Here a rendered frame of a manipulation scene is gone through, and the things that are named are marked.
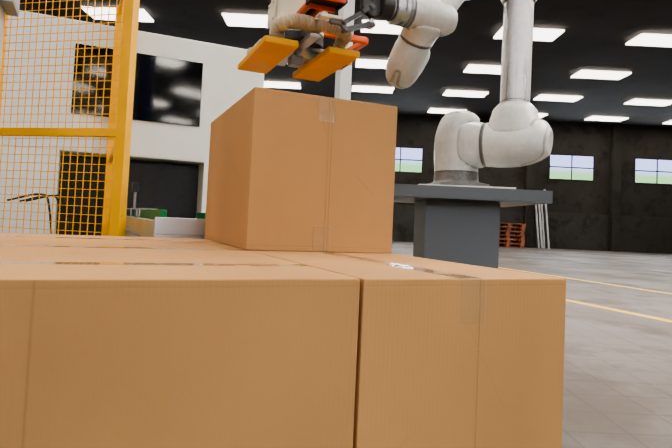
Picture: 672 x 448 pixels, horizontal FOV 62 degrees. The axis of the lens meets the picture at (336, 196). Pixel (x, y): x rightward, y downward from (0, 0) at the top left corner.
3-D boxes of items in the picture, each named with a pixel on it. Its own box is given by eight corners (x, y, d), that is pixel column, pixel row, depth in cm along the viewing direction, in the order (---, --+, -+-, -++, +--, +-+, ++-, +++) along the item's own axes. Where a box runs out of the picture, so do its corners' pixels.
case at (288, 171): (204, 238, 189) (210, 122, 191) (314, 241, 205) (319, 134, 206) (245, 250, 134) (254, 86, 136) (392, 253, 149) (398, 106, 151)
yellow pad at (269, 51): (237, 70, 183) (237, 55, 183) (266, 74, 187) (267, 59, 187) (264, 41, 152) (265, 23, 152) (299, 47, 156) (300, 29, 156)
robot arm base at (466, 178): (464, 191, 213) (464, 176, 213) (491, 188, 191) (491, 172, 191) (419, 189, 209) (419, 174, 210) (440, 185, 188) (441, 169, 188)
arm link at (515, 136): (490, 171, 200) (555, 170, 189) (478, 163, 186) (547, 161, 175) (499, -30, 209) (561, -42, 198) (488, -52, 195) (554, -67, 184)
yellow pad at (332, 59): (291, 78, 191) (292, 63, 191) (319, 82, 194) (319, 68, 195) (328, 52, 159) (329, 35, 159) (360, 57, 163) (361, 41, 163)
